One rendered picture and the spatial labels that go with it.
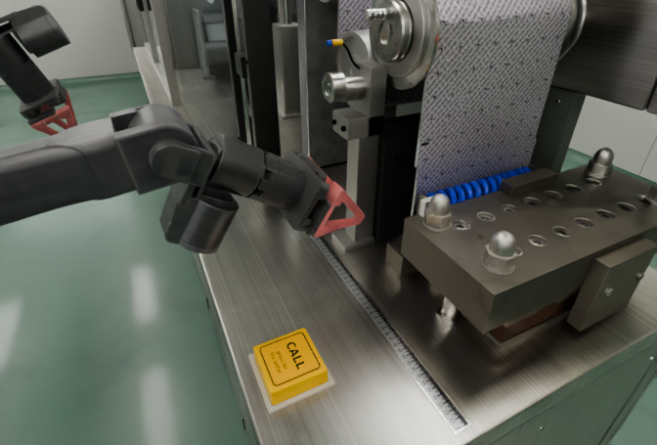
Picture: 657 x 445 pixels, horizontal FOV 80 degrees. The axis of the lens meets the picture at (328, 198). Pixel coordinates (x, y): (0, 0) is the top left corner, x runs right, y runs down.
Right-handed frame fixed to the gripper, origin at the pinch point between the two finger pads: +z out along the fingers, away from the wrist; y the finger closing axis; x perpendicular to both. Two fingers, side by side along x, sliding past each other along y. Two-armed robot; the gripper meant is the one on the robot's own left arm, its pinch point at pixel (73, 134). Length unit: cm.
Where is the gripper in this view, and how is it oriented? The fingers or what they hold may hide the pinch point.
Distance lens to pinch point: 92.8
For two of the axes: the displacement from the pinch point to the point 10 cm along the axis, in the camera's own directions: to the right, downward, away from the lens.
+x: -8.4, 5.0, -2.0
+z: 2.5, 6.9, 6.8
